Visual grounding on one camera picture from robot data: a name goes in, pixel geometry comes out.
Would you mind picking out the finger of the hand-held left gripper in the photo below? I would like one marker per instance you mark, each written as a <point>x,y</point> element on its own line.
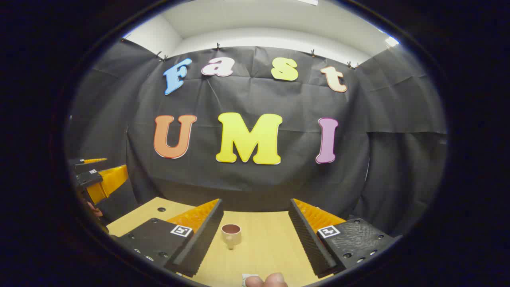
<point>93,161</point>
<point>109,181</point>

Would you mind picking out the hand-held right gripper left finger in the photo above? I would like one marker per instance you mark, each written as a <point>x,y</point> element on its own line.
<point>199,247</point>

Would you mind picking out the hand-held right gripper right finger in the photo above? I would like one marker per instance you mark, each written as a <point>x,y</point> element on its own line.
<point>308,243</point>

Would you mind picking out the cream cup with brown inside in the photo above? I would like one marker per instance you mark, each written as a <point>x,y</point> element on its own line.
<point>232,238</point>

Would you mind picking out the light wooden desktop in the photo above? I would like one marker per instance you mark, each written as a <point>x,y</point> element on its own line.
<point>263,247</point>

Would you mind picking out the black backdrop cloth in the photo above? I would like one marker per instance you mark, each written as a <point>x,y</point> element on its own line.
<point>279,187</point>

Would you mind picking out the ceiling light panel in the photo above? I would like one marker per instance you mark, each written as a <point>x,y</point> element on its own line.
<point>307,2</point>
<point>392,41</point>

